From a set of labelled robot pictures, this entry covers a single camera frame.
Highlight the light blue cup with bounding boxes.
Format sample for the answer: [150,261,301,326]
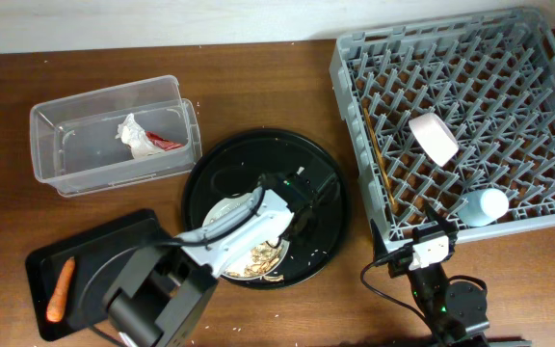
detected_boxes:
[457,188,509,227]

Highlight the red snack wrapper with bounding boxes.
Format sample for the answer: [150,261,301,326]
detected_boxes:
[145,131,183,151]

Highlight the white plate with food scraps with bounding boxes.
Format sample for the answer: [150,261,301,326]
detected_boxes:
[202,194,290,280]

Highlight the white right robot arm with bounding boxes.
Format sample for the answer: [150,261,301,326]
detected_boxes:
[360,204,489,346]

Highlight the black rectangular bin lid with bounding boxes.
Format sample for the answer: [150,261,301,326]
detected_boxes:
[25,209,171,341]

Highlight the clear plastic bin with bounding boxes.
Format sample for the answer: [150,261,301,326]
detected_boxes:
[30,75,202,197]

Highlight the round black tray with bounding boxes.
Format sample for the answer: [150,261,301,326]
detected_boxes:
[181,129,351,290]

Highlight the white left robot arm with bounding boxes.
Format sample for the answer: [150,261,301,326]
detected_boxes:
[102,170,350,346]

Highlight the grey dishwasher rack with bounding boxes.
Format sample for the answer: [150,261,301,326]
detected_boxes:
[330,8,555,250]

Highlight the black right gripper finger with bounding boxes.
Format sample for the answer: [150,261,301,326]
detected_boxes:
[370,219,388,258]
[424,202,456,231]

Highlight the peanut shell on tray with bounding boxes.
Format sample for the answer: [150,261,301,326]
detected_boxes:
[261,275,284,282]

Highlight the wooden chopstick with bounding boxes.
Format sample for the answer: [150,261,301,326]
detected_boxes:
[363,107,397,212]

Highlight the orange carrot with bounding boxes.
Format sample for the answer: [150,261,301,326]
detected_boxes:
[45,257,76,323]

